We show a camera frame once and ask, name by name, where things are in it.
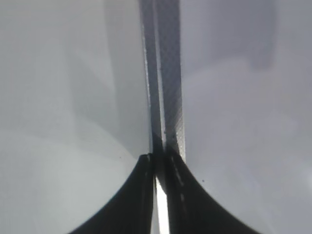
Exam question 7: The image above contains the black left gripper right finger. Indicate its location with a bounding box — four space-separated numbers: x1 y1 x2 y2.
164 152 249 234

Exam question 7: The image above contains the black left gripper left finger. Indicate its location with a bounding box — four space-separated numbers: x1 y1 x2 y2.
71 154 155 234

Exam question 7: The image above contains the white board with grey frame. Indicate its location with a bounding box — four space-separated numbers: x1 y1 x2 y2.
0 0 312 234

